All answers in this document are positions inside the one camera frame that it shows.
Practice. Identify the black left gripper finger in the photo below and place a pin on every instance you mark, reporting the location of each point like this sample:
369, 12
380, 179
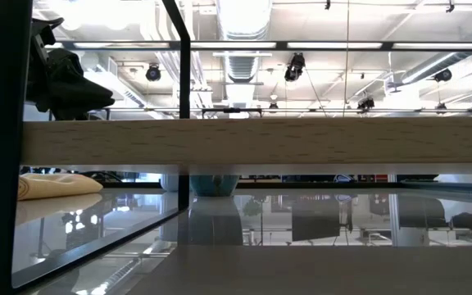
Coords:
98, 100

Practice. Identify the dark teal mug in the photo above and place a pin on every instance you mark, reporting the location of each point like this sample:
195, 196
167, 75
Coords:
214, 186

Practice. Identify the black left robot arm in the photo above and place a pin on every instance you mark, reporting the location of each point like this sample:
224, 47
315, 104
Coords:
41, 41

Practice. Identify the yellow folded cloth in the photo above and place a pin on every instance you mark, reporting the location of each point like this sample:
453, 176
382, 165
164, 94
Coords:
55, 185

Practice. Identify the white glossy table sheet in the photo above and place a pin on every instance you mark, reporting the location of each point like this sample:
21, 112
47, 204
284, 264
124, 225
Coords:
322, 270

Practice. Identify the silver ventilation duct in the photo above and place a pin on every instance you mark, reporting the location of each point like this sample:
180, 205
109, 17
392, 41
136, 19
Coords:
242, 41

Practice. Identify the black overhead camera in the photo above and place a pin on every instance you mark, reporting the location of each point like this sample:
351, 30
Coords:
295, 67

